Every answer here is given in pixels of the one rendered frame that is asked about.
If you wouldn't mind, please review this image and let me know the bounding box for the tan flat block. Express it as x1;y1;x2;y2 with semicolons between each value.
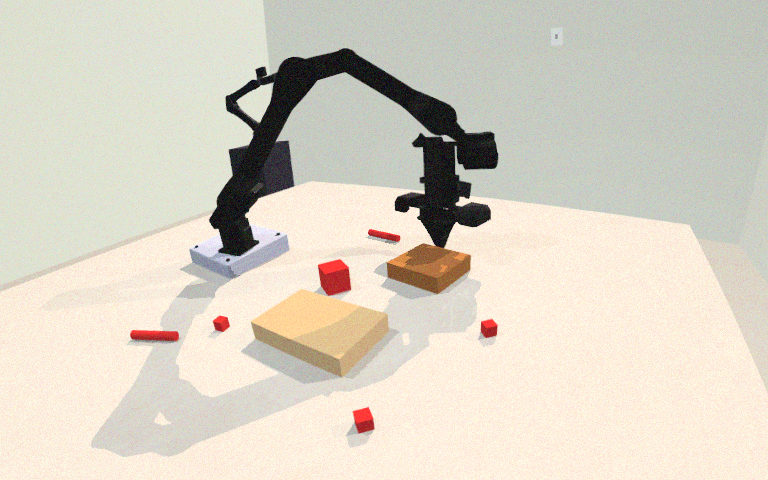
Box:
250;289;389;378

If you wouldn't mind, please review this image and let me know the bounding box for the brown square block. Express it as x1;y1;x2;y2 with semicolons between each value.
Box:
387;243;471;294

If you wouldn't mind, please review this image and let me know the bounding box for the red cylindrical bar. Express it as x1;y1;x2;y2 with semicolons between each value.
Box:
368;229;400;242
130;330;179;341

